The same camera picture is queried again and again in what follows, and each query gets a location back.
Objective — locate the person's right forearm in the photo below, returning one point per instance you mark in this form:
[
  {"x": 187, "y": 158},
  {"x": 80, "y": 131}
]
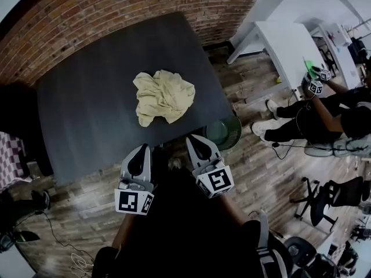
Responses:
[{"x": 232, "y": 210}]

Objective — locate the small yellow ball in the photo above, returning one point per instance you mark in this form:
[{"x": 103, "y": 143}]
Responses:
[{"x": 278, "y": 80}]

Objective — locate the grey chair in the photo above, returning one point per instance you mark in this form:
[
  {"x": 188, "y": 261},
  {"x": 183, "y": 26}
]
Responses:
[{"x": 300, "y": 252}]

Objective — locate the person's left forearm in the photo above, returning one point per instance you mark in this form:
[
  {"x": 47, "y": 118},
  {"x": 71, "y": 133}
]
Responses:
[{"x": 123, "y": 230}]

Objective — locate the person's black clothing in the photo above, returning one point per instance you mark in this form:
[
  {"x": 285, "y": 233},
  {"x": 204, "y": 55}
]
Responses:
[{"x": 185, "y": 230}]

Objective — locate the green object on desk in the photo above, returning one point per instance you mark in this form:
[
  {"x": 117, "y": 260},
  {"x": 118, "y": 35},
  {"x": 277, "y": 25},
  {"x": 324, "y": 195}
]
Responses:
[{"x": 310, "y": 67}]

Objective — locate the large white desk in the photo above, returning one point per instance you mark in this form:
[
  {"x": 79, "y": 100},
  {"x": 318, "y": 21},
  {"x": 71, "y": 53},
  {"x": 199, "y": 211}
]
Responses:
[{"x": 287, "y": 48}]

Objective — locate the purple checkered cloth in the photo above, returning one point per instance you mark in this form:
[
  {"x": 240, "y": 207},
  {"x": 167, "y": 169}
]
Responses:
[{"x": 10, "y": 161}]

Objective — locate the pale yellow clothes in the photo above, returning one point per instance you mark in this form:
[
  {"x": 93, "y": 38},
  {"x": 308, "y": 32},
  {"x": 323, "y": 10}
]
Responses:
[{"x": 162, "y": 97}]

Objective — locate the black office chair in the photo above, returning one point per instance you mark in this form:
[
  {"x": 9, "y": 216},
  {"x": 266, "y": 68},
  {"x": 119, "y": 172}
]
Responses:
[{"x": 333, "y": 198}]

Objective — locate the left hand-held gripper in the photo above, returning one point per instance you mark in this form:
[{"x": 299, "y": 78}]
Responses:
[{"x": 131, "y": 197}]

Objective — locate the green plastic basket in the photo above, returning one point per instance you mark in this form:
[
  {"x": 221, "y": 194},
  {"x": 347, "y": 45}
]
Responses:
[{"x": 224, "y": 133}]

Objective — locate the small white desk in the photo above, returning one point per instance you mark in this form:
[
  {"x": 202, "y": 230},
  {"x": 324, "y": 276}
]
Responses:
[{"x": 339, "y": 54}]

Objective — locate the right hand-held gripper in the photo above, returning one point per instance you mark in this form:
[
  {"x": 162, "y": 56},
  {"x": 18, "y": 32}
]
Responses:
[{"x": 216, "y": 181}]

